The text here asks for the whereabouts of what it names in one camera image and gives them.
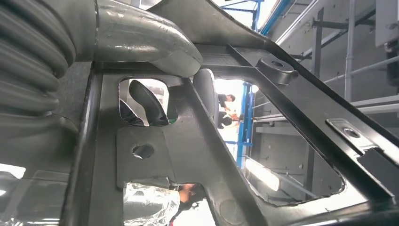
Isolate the blue steel frame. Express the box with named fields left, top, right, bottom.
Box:
left=220, top=0, right=294, bottom=170

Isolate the white wall box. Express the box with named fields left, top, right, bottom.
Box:
left=375, top=0, right=399, bottom=48

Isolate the person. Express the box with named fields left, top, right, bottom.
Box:
left=217, top=111, right=239, bottom=129
left=218, top=93, right=237, bottom=112
left=123, top=183, right=207, bottom=226

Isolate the grey metal pipe frame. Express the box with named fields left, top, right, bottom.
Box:
left=276, top=0, right=399, bottom=125

